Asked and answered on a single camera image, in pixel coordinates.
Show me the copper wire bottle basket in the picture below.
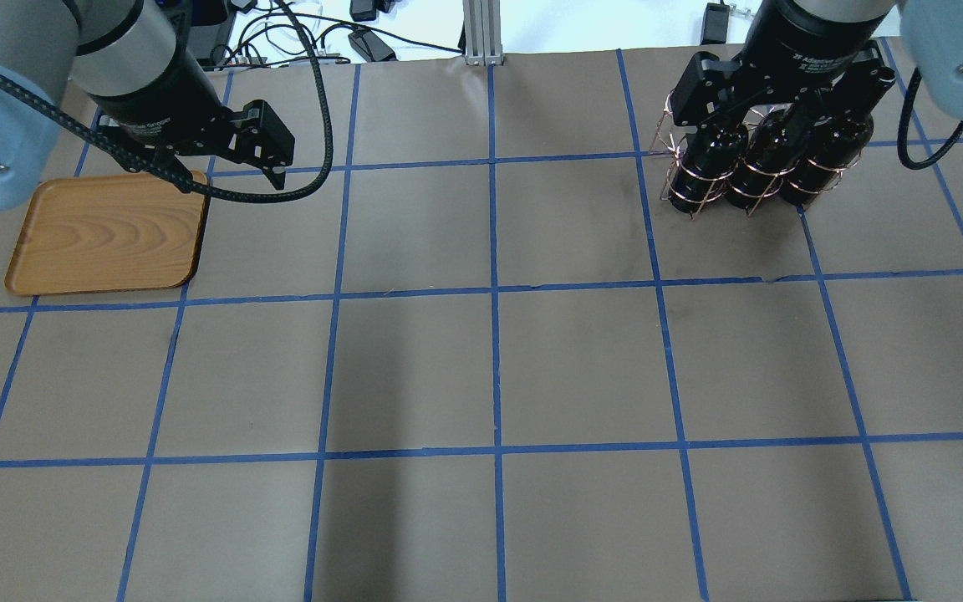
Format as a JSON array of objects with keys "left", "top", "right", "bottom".
[{"left": 652, "top": 89, "right": 874, "bottom": 216}]

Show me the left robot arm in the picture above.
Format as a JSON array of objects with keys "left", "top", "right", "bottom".
[{"left": 0, "top": 1, "right": 295, "bottom": 211}]

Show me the black power brick right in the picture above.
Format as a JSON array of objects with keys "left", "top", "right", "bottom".
[{"left": 700, "top": 1, "right": 732, "bottom": 45}]

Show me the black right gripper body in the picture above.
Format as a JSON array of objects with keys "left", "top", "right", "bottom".
[{"left": 698, "top": 1, "right": 888, "bottom": 126}]

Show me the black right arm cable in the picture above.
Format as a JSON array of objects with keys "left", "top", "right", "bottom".
[{"left": 897, "top": 69, "right": 963, "bottom": 171}]

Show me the black power adapter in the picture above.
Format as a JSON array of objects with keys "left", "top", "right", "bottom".
[{"left": 347, "top": 29, "right": 398, "bottom": 64}]

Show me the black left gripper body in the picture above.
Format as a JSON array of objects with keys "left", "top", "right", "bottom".
[{"left": 94, "top": 51, "right": 270, "bottom": 176}]

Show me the wooden tray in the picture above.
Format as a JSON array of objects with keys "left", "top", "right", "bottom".
[{"left": 3, "top": 174, "right": 210, "bottom": 296}]

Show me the aluminium frame post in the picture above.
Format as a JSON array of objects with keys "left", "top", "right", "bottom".
[{"left": 462, "top": 0, "right": 505, "bottom": 66}]

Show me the dark wine bottle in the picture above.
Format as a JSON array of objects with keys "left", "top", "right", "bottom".
[
  {"left": 725, "top": 105, "right": 808, "bottom": 214},
  {"left": 666, "top": 122, "right": 748, "bottom": 214},
  {"left": 779, "top": 114, "right": 874, "bottom": 206}
]

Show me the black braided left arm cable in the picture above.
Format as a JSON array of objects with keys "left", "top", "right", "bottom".
[{"left": 0, "top": 0, "right": 334, "bottom": 205}]

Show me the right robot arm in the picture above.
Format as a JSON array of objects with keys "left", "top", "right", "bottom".
[{"left": 670, "top": 1, "right": 963, "bottom": 126}]

